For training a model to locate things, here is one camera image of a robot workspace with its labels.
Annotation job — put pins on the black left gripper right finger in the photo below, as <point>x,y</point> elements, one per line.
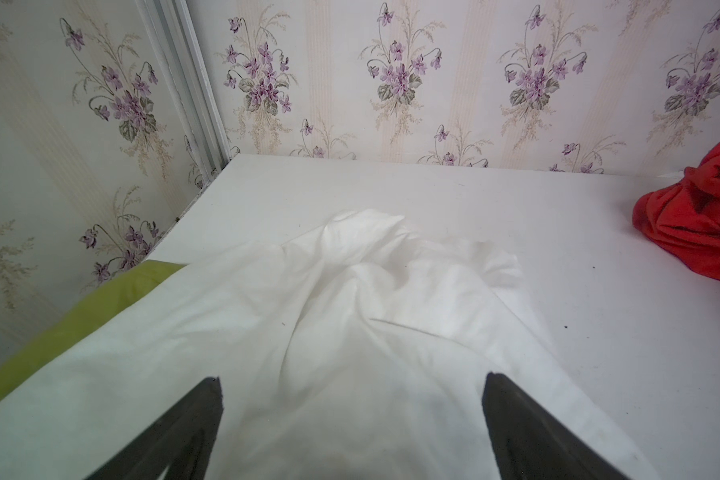
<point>529,443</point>

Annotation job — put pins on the white cloth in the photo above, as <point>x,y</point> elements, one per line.
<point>358,350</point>

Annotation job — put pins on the red cloth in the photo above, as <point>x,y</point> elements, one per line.
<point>684,218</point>

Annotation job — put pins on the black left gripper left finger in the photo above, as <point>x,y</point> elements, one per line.
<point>178,445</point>

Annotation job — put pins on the green cloth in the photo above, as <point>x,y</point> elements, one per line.
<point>86,317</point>

